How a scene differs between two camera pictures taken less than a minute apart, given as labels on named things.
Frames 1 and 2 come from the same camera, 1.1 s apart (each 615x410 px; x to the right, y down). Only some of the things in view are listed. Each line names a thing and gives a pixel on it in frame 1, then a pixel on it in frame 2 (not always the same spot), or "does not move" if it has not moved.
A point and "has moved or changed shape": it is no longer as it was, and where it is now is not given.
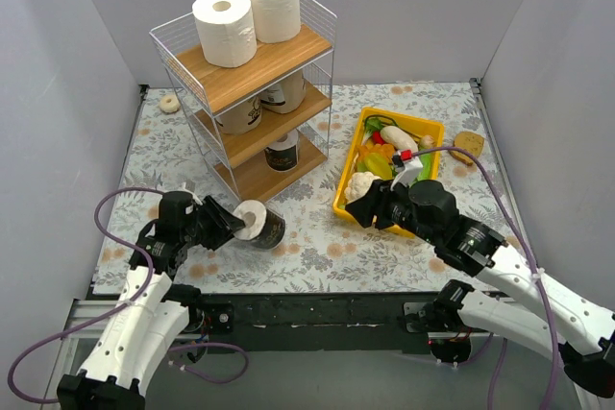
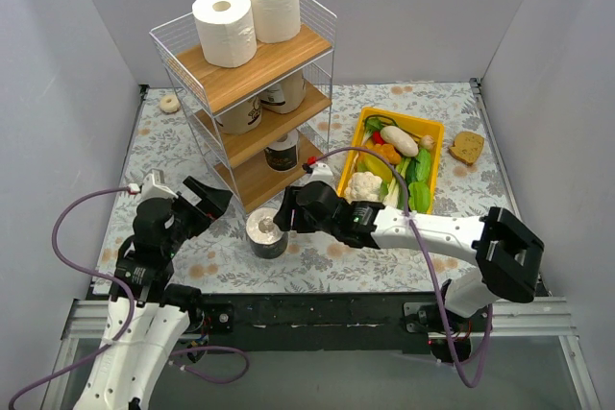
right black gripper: x=380 y=205 -> x=289 y=210
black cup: x=263 y=228 has moved or changed shape
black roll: x=283 y=155 does not move
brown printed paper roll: x=287 y=98 does not move
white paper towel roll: x=227 y=31 does not move
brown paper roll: x=241 y=119 does not move
